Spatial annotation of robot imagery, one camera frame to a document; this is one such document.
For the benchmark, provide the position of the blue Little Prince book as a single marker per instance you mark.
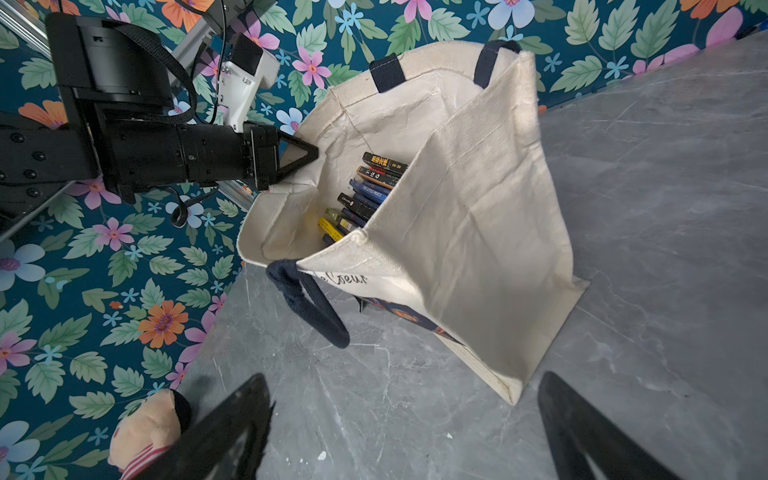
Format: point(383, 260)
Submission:
point(368, 192)

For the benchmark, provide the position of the brown black scroll cover book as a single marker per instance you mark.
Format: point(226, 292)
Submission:
point(383, 180)

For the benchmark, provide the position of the yellow spine book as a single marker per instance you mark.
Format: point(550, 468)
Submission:
point(330, 230)

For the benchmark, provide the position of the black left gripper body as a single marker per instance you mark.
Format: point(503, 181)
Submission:
point(140, 147)

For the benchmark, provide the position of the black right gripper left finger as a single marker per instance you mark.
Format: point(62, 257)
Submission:
point(229, 443)

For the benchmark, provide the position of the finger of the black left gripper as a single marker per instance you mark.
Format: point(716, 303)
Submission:
point(290, 155)

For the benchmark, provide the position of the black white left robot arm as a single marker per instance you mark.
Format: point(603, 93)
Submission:
point(95, 60)

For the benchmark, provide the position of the blue green spine book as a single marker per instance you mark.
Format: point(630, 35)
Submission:
point(342, 222)

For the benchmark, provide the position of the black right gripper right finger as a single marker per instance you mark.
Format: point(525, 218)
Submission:
point(579, 437)

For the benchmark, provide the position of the pink plush pig toy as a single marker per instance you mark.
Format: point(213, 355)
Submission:
point(148, 432)

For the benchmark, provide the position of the cream canvas tote bag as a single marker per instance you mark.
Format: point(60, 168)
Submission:
point(470, 243)

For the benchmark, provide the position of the black book gold title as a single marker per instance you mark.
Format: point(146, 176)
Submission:
point(384, 164)

